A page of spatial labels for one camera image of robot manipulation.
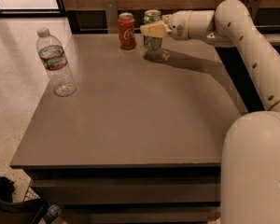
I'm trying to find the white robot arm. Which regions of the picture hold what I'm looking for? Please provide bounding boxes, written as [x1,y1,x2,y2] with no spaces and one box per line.
[140,0,280,224]

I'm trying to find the metal wall bracket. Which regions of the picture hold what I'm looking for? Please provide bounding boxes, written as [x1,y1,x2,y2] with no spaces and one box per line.
[246,0,262,20]
[104,0,118,34]

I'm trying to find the right metal wall bracket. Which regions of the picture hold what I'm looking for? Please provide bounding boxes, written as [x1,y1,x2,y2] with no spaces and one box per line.
[246,0,262,20]

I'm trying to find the blue round cap object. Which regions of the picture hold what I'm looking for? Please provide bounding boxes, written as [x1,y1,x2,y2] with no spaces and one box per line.
[43,205,60,224]

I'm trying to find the green soda can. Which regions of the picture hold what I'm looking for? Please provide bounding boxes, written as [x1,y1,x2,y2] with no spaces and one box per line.
[144,9,162,50]

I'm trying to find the red coke can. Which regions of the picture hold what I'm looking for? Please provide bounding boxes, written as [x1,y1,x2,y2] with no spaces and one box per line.
[118,12,136,49]

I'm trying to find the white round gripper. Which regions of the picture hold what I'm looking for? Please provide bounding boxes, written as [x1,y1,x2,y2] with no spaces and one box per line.
[140,10,192,40]

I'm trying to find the left metal wall bracket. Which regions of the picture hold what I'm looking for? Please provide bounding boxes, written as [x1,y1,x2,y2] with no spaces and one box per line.
[104,0,118,34]

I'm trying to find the clear plastic water bottle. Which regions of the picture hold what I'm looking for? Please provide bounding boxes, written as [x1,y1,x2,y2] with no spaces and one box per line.
[36,27,77,97]

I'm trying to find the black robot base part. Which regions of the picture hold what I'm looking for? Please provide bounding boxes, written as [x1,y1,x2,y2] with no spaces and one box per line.
[0,176,49,224]

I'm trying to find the grey cabinet with drawers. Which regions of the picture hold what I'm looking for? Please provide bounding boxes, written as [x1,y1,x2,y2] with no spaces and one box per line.
[11,35,245,224]

